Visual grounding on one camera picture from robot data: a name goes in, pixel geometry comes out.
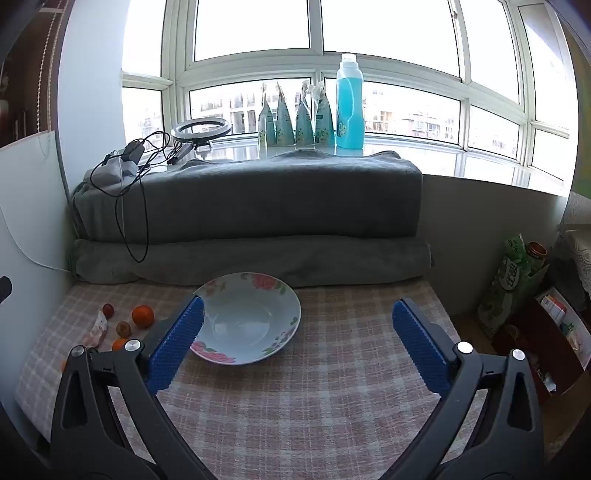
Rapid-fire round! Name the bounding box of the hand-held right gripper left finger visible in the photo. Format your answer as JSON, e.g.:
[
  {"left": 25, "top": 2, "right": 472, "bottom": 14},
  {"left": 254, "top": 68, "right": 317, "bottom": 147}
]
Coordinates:
[{"left": 50, "top": 296, "right": 218, "bottom": 480}]

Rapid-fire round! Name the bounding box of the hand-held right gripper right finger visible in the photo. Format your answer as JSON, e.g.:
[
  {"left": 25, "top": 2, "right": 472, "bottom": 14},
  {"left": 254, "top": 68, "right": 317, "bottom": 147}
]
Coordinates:
[{"left": 392, "top": 298, "right": 546, "bottom": 480}]

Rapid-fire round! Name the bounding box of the floral white plate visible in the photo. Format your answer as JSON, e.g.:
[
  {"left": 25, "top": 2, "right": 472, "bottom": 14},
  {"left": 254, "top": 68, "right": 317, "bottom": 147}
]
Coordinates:
[{"left": 190, "top": 272, "right": 302, "bottom": 366}]

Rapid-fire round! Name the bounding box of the white panel board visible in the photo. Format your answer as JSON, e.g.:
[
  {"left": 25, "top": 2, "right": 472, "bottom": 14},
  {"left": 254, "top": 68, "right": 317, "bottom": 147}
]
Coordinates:
[{"left": 0, "top": 130, "right": 77, "bottom": 416}]

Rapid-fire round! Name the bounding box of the pink plaid blanket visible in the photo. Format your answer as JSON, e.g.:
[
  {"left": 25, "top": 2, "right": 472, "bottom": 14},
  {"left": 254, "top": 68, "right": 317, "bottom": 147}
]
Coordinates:
[{"left": 14, "top": 277, "right": 490, "bottom": 480}]

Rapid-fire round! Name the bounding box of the cardboard box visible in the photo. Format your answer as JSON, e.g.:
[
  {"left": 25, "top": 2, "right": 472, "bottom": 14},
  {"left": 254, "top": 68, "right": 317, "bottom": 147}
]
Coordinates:
[{"left": 492, "top": 263, "right": 591, "bottom": 407}]

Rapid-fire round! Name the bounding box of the green snack packet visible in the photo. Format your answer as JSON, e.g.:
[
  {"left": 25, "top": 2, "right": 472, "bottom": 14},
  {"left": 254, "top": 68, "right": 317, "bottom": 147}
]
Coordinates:
[{"left": 478, "top": 233, "right": 532, "bottom": 340}]

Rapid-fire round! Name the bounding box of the brown top can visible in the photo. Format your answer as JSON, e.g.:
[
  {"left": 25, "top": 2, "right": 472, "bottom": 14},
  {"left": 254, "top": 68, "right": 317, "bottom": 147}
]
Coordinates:
[{"left": 526, "top": 241, "right": 549, "bottom": 278}]

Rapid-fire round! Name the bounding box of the white device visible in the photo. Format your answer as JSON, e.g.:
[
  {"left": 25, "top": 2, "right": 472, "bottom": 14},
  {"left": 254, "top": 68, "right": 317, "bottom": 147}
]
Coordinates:
[{"left": 95, "top": 157, "right": 139, "bottom": 186}]

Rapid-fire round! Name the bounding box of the thick folded grey blanket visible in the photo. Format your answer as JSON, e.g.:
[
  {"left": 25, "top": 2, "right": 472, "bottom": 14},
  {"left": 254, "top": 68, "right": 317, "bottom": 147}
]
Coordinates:
[{"left": 71, "top": 148, "right": 423, "bottom": 245}]

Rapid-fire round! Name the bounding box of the white patterned cloth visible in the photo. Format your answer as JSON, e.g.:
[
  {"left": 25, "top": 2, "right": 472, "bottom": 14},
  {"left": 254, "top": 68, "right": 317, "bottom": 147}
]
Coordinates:
[{"left": 558, "top": 191, "right": 591, "bottom": 298}]

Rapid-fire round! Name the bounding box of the dark brown curtain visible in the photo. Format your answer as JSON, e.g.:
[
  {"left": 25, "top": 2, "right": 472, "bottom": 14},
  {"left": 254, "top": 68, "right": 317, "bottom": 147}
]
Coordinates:
[{"left": 0, "top": 0, "right": 70, "bottom": 148}]

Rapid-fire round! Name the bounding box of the teal refill pouch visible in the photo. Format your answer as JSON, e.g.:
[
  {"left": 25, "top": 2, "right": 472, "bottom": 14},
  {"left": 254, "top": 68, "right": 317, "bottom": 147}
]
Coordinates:
[
  {"left": 276, "top": 82, "right": 295, "bottom": 146},
  {"left": 314, "top": 83, "right": 335, "bottom": 145},
  {"left": 259, "top": 92, "right": 277, "bottom": 147}
]

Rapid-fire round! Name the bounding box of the blue detergent bottle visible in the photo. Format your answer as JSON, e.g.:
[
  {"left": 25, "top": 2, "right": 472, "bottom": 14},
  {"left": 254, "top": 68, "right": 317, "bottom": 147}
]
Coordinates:
[{"left": 335, "top": 52, "right": 366, "bottom": 149}]

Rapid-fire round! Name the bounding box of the black cable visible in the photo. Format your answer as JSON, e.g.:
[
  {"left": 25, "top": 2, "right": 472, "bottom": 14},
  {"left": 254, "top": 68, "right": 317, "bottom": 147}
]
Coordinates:
[{"left": 90, "top": 130, "right": 172, "bottom": 264}]

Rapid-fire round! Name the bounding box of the black ring light stand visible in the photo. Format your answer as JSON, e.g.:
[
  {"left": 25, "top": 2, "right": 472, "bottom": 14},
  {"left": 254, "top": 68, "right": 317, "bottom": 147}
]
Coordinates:
[{"left": 167, "top": 141, "right": 214, "bottom": 166}]

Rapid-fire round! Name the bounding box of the white beaded cord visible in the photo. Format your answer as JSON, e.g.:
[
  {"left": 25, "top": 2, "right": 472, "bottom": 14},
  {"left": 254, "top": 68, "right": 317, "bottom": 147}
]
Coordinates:
[{"left": 41, "top": 0, "right": 63, "bottom": 158}]

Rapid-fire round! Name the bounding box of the white window frame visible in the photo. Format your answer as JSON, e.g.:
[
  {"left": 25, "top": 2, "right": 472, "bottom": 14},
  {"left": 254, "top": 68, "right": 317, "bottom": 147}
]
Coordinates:
[{"left": 121, "top": 0, "right": 578, "bottom": 190}]

